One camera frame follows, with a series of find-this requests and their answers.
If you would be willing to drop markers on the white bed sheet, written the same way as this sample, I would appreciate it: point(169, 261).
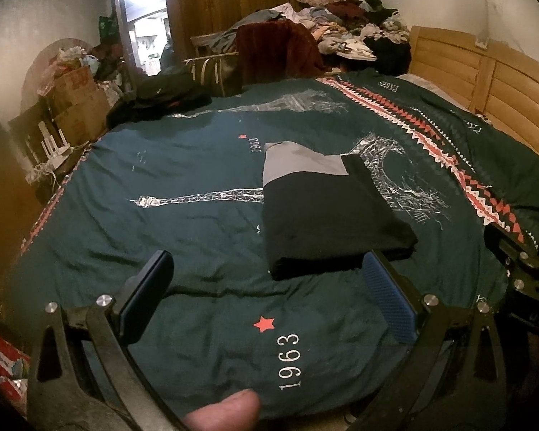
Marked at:
point(431, 87)

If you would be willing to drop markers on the plain cardboard box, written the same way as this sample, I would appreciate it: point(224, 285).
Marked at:
point(83, 119)

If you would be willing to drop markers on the teal printed bed cover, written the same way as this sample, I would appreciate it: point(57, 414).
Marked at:
point(184, 233)

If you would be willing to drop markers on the black and grey jacket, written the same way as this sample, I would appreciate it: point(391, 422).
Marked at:
point(323, 217)

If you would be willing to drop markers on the black clothing heap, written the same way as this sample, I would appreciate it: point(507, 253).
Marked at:
point(170, 94)

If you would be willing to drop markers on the round board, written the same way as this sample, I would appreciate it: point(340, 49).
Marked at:
point(36, 67)

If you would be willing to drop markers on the grey clothes heap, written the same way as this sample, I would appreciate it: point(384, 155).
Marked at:
point(251, 24)

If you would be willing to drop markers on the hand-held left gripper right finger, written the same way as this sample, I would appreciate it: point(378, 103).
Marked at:
point(391, 301)

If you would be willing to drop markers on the white wall conduit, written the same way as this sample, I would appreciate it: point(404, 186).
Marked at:
point(482, 9)

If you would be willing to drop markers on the cardboard box with red print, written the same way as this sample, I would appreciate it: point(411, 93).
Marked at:
point(74, 83)

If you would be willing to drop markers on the dark wooden cabinet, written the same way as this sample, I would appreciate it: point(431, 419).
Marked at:
point(0, 170)

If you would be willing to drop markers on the green bag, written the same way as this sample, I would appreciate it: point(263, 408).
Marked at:
point(106, 29)

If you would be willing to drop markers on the brown handbag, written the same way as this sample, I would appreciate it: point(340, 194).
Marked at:
point(211, 72)

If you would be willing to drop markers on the red printed packages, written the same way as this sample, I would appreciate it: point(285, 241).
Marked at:
point(0, 359)

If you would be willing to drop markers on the pile of mixed clothes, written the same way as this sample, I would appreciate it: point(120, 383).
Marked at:
point(359, 27)

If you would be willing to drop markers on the heap of plastic bags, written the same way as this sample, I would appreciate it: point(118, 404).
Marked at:
point(69, 60)

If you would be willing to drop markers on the open doorway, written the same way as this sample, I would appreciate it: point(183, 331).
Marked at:
point(146, 22)

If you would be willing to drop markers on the wooden headboard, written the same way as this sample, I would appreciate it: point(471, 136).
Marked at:
point(512, 81)

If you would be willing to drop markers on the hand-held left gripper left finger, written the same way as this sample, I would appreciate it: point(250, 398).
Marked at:
point(144, 289)

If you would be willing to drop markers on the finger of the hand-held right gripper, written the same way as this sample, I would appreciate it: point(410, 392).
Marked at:
point(507, 242)

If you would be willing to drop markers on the person's left hand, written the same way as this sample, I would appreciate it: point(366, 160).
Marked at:
point(224, 413)

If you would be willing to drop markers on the maroon fleece blanket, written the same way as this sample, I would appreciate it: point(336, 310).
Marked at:
point(274, 54)

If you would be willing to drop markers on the white router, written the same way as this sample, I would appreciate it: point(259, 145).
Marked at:
point(51, 148)

